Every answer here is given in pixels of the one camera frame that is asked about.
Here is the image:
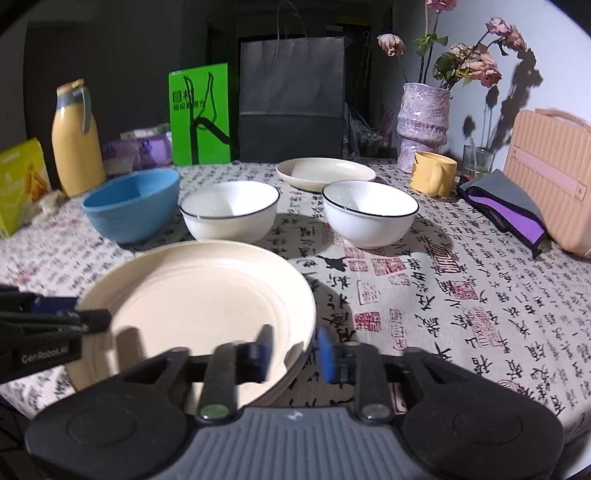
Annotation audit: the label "blue bowl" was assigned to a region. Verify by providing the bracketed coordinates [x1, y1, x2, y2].
[82, 167, 182, 244]

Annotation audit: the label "grey purple cloth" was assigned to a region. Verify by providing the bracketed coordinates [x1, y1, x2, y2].
[458, 169, 551, 259]

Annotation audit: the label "white bowl with black rim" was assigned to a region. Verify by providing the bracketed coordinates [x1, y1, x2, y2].
[179, 180, 281, 244]
[322, 180, 420, 250]

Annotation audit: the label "white flat box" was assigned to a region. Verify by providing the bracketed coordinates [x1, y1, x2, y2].
[120, 124, 171, 140]

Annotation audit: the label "pink ribbed case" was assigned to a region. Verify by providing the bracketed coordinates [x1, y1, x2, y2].
[503, 108, 591, 258]

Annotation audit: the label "calligraphy print tablecloth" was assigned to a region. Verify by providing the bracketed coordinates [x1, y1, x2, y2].
[0, 159, 591, 455]

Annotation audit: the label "yellow-green snack box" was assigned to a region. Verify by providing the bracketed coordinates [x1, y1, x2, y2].
[0, 138, 53, 238]

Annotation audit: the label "dried pink roses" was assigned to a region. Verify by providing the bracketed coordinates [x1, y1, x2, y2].
[378, 0, 529, 90]

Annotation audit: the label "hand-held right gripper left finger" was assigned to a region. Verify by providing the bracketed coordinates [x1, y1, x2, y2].
[122, 324, 274, 423]

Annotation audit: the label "yellow thermos jug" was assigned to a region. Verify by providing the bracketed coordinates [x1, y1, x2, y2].
[52, 78, 106, 198]

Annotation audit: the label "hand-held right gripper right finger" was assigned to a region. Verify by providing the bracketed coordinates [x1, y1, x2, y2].
[315, 327, 462, 423]

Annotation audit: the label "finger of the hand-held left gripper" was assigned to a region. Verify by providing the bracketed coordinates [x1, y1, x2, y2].
[0, 309, 114, 336]
[0, 286, 78, 315]

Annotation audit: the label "yellow mug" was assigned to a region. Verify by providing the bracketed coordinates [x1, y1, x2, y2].
[410, 151, 459, 198]

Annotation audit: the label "purple ceramic vase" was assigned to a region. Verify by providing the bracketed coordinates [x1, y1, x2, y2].
[397, 82, 451, 174]

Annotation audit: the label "black paper bag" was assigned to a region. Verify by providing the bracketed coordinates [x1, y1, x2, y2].
[239, 0, 347, 163]

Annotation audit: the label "dark blue jacket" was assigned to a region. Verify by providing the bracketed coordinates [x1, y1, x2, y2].
[345, 108, 368, 157]

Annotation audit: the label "green paper bag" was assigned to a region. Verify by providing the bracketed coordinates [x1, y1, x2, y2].
[168, 63, 230, 167]

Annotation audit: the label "clear glass cup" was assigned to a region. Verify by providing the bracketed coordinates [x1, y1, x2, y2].
[462, 145, 495, 179]

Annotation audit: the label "cream plate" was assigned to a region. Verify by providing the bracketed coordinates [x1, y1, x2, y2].
[276, 157, 377, 193]
[69, 240, 317, 407]

